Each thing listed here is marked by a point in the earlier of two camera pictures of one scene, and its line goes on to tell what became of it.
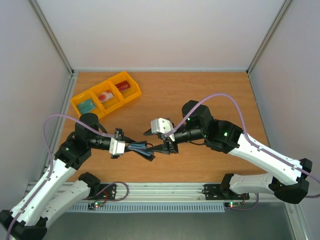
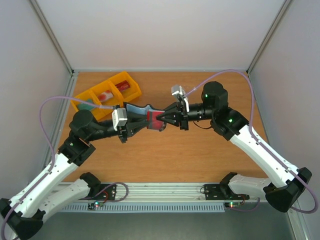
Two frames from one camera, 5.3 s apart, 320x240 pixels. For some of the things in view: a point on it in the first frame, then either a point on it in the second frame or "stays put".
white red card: [105, 96] stays put
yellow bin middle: [107, 97] stays put
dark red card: [123, 85] stays put
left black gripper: [119, 136] -> [131, 129]
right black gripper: [167, 144] -> [183, 117]
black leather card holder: [140, 149] -> [134, 112]
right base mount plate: [216, 192] stays put
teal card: [85, 107] stays put
